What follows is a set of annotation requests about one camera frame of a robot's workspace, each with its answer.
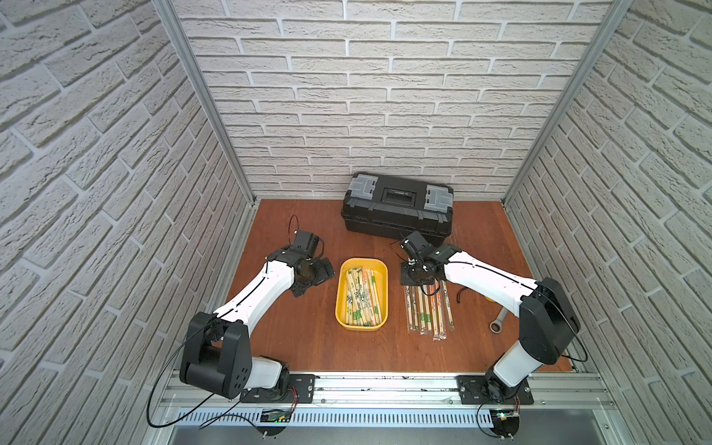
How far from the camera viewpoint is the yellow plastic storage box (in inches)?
33.5

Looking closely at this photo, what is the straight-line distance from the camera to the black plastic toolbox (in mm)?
944

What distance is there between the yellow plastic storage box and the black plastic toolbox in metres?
0.15
